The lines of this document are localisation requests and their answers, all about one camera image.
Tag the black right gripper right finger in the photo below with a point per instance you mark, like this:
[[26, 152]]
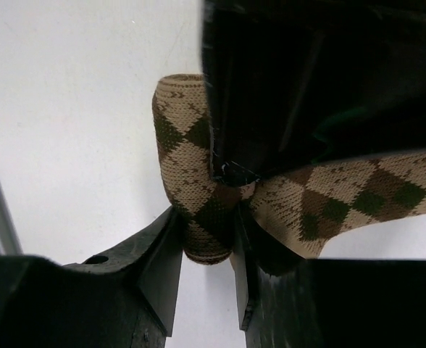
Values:
[[285, 300]]

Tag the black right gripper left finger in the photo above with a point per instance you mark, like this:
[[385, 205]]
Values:
[[122, 297]]

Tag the brown argyle sock pair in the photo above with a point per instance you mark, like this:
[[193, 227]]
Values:
[[302, 209]]

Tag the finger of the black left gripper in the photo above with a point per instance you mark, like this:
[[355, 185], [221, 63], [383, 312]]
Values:
[[291, 84]]

